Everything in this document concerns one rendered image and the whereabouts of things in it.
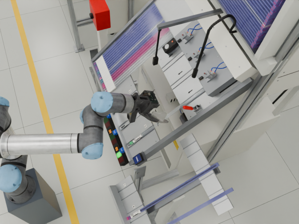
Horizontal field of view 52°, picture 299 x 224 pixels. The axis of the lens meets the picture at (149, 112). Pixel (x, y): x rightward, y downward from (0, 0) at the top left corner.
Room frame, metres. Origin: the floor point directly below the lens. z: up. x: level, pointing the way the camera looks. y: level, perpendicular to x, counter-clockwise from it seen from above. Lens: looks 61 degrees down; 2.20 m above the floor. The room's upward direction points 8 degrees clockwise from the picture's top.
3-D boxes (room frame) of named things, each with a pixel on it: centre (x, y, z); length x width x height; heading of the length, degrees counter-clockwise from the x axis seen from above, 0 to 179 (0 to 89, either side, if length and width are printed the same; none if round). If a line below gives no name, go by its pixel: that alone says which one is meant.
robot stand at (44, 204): (0.34, 0.62, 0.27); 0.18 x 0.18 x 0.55; 32
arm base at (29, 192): (0.34, 0.62, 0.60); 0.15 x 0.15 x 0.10
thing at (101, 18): (1.52, 0.42, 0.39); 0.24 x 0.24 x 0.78; 29
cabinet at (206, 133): (1.11, -0.34, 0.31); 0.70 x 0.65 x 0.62; 29
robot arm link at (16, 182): (0.35, 0.62, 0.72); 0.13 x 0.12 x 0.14; 10
